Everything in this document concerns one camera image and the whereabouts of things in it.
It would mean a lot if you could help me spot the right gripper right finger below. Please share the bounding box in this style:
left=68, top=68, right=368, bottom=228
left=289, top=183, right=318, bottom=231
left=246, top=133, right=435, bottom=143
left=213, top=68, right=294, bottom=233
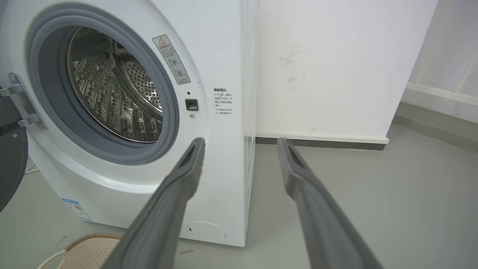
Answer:
left=277, top=138, right=384, bottom=269

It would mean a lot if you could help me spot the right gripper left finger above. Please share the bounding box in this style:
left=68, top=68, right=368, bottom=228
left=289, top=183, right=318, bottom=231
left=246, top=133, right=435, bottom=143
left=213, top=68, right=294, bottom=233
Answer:
left=102, top=137, right=206, bottom=269

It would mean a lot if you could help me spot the cream perforated laundry basket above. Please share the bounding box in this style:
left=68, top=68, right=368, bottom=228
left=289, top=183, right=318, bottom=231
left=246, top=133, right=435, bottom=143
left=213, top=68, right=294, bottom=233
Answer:
left=37, top=233, right=124, bottom=269

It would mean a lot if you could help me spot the stainless steel washing machine drum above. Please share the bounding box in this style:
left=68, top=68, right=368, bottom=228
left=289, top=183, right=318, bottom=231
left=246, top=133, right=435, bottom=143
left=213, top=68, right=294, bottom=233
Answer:
left=66, top=26, right=164, bottom=143

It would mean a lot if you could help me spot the black washer door with glass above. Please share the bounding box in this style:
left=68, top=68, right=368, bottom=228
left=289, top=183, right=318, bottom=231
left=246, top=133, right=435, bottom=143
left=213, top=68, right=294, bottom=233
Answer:
left=0, top=88, right=29, bottom=213

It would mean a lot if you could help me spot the round white filter cover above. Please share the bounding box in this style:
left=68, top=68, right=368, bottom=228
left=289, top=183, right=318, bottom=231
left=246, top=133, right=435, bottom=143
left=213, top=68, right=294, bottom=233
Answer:
left=187, top=221, right=226, bottom=241

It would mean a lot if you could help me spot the blue energy label sticker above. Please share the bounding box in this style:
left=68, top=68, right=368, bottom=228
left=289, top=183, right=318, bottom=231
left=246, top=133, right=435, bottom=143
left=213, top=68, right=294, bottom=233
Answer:
left=62, top=198, right=93, bottom=222

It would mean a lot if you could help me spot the white and black baseboard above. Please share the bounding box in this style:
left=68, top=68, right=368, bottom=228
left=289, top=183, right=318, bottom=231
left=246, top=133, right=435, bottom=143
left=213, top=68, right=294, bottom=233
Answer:
left=245, top=131, right=389, bottom=151

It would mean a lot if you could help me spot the white text instruction sticker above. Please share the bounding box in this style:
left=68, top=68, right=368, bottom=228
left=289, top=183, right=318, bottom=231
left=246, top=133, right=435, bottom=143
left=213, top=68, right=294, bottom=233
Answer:
left=213, top=87, right=234, bottom=115

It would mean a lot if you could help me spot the grey warning sticker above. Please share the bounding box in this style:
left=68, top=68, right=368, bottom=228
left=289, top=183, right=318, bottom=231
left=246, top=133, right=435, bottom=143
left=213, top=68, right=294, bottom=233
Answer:
left=152, top=34, right=191, bottom=85

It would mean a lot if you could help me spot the grey rubber door gasket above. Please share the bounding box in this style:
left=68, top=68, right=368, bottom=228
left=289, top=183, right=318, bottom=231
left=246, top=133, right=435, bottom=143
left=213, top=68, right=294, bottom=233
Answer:
left=25, top=8, right=180, bottom=166

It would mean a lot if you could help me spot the silver metal door hinge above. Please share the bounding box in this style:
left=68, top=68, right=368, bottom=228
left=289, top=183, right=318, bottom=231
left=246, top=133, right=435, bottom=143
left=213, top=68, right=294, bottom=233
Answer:
left=0, top=72, right=48, bottom=130

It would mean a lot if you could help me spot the white front-load washing machine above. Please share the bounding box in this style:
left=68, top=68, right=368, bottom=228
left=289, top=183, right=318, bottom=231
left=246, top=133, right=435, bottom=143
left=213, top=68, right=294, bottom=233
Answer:
left=0, top=0, right=258, bottom=248

